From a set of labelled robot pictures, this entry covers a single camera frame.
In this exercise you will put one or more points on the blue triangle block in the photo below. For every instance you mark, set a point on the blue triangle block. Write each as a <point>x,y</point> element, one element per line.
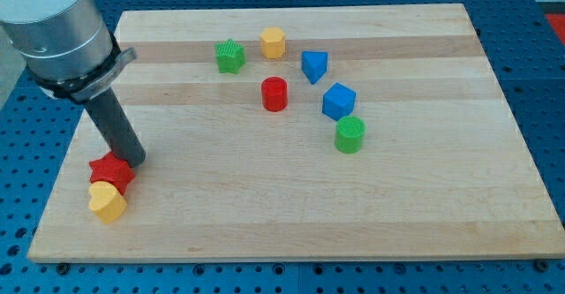
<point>314,65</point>

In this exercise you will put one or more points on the wooden board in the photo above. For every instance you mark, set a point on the wooden board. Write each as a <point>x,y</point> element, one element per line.
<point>443,172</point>

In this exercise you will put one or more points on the red star block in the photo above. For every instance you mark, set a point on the red star block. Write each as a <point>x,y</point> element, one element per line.
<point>113,170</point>

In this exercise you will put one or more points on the green star block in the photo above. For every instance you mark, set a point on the green star block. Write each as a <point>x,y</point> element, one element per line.
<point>230,56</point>

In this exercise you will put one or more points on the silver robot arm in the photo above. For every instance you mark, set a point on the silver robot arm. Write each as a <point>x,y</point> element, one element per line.
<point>66,44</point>

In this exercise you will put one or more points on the yellow hexagon block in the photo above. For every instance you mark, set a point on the yellow hexagon block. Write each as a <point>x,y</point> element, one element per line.
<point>272,42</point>

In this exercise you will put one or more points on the green cylinder block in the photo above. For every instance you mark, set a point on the green cylinder block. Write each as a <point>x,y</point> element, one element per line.
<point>349,134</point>

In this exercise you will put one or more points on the red cylinder block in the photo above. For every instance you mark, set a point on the red cylinder block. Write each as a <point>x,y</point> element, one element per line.
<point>274,93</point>

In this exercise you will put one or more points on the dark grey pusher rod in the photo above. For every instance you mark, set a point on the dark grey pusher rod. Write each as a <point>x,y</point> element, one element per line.
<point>108,116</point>

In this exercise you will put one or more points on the blue cube block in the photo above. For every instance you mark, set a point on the blue cube block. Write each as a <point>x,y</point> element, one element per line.
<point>338,101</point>

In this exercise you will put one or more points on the yellow heart block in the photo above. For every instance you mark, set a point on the yellow heart block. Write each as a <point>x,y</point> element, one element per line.
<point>106,202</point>

